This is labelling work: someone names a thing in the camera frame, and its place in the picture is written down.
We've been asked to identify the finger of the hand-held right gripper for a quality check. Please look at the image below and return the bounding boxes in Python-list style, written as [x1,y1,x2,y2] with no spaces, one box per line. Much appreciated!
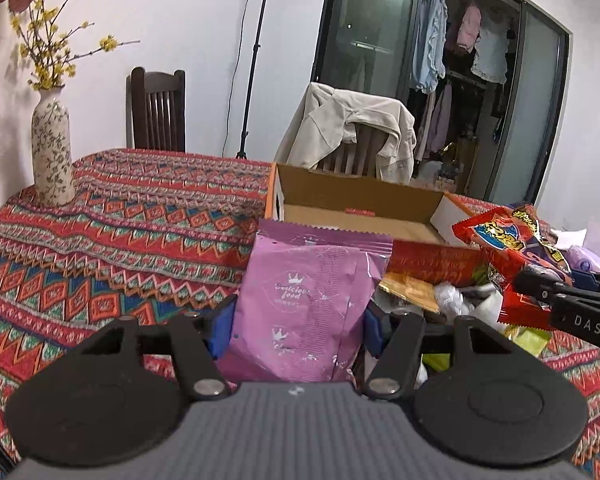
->
[570,270,600,292]
[512,266,581,311]

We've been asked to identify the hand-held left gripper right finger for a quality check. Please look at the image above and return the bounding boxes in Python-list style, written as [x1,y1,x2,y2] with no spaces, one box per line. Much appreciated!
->
[362,305,523,402]

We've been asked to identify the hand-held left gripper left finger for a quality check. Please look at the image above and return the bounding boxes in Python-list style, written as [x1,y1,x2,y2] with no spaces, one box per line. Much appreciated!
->
[77,295,238,402]

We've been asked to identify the pile of assorted snack packets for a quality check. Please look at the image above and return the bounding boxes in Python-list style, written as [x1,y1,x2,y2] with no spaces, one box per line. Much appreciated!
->
[377,272,551,386]

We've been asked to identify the red snack packet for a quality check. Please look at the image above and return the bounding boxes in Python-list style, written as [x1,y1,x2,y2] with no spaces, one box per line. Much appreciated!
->
[452,203,576,331]

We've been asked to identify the purple snack packet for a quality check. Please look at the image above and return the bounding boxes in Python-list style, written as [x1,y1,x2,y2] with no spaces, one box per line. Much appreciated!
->
[219,219,393,385]

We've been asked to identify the orange cardboard box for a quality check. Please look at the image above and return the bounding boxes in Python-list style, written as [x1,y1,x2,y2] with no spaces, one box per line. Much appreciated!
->
[266,161,488,288]

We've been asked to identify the purple tissue pack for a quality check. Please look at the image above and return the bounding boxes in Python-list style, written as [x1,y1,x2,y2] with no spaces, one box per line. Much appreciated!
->
[565,245,600,273]

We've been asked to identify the white tissue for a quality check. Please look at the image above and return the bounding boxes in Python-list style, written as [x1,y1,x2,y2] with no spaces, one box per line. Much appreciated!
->
[550,228,588,248]

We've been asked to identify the red patterned tablecloth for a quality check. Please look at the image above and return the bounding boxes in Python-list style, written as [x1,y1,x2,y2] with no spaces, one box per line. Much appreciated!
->
[0,147,600,480]

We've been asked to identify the black studio light stand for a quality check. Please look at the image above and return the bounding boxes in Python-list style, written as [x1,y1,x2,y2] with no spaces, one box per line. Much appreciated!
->
[235,0,281,160]

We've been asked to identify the wooden chair under jacket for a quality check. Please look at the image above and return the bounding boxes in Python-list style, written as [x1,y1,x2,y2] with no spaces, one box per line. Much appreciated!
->
[316,124,387,178]

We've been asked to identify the pale hanging clothes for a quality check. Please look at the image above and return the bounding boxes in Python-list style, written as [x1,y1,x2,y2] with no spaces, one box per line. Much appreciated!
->
[420,80,453,161]

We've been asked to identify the beige jacket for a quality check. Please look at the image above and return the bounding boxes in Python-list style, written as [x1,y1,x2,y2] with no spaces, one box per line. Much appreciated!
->
[274,82,417,184]

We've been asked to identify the dark wooden chair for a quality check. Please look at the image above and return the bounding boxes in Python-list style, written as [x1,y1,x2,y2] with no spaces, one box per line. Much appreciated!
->
[126,66,187,153]

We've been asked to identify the white hanging top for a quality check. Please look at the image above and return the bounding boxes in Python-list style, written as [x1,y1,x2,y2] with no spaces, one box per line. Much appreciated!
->
[472,10,510,85]

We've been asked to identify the floral ceramic vase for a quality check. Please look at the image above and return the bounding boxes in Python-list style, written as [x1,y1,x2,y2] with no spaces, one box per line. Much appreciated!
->
[31,87,77,207]

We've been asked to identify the pink hanging garment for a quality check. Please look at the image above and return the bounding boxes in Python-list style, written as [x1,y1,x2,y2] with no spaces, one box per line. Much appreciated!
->
[455,4,482,56]

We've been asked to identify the light blue hanging shirt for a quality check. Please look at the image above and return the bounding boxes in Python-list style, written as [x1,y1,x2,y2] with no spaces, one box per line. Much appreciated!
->
[412,0,448,93]

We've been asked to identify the sliding glass door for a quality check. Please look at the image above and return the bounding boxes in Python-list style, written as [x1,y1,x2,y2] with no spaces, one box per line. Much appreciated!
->
[312,0,571,206]

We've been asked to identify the yellow flower branches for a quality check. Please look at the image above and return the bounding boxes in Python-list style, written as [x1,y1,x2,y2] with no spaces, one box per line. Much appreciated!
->
[7,0,142,93]

